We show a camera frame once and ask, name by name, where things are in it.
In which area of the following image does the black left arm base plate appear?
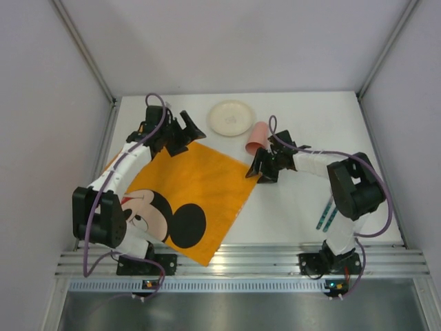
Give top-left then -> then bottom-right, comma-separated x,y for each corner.
116,254 -> 177,276

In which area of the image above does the pink plastic cup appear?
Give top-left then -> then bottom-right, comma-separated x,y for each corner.
245,121 -> 269,156

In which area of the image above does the orange Mickey Mouse placemat cloth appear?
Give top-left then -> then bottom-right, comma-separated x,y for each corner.
121,142 -> 256,266

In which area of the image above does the slotted grey cable duct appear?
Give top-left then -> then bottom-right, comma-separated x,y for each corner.
69,278 -> 346,293

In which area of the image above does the teal handled fork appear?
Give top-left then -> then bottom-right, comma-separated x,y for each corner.
316,197 -> 334,230

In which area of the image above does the cream round plate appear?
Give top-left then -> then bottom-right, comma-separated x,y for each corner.
207,100 -> 256,137

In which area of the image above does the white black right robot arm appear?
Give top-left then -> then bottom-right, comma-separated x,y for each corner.
245,130 -> 387,268

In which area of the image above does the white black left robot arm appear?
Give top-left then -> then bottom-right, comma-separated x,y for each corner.
72,106 -> 206,259

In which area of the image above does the teal handled spoon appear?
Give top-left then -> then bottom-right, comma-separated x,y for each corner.
322,208 -> 338,232

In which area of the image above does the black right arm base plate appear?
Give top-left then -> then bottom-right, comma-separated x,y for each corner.
298,252 -> 362,278

